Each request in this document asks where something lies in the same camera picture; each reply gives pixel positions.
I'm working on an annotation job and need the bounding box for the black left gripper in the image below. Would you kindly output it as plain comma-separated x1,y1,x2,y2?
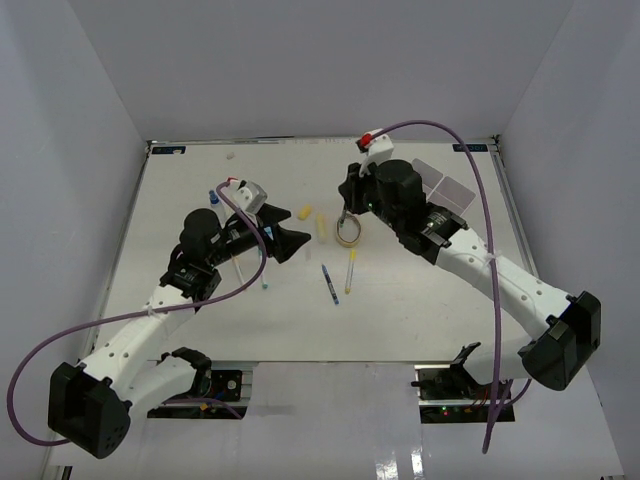
208,203,311,268

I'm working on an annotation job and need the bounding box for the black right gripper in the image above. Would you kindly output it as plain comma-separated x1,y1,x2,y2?
339,158,403,232

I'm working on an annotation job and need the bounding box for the blue pen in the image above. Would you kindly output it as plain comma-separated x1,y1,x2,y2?
321,264,340,305

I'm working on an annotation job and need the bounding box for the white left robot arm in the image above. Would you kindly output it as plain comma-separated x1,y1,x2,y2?
48,204,311,459

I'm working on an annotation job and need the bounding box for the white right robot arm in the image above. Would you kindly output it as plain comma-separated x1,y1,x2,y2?
338,159,601,391

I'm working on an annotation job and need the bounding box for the orange tipped white pen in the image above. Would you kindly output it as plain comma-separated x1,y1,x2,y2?
231,256,247,286

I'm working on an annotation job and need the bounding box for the teal tipped white pen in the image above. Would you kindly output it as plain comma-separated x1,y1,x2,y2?
258,250,269,290

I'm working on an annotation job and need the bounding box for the yellow tipped white pen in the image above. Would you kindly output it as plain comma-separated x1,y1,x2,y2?
344,249,357,295

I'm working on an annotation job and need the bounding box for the blue capped small marker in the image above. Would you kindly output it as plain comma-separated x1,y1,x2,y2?
209,190,222,210

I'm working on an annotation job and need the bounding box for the white divided organizer box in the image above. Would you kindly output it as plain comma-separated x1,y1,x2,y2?
411,158,476,216

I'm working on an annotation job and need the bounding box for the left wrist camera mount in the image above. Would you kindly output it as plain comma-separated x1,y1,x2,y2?
226,177,267,216

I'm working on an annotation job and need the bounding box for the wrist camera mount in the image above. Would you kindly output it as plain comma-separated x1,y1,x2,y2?
226,177,267,216
356,129,394,177

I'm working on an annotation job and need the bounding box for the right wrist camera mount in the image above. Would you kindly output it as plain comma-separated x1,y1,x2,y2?
356,129,394,177

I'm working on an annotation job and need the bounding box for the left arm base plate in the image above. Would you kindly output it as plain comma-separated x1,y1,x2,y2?
147,369,253,420

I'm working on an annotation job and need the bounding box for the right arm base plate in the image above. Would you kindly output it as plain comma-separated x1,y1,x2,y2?
411,342,491,425

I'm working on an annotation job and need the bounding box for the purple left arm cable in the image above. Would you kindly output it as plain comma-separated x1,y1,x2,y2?
7,183,269,447

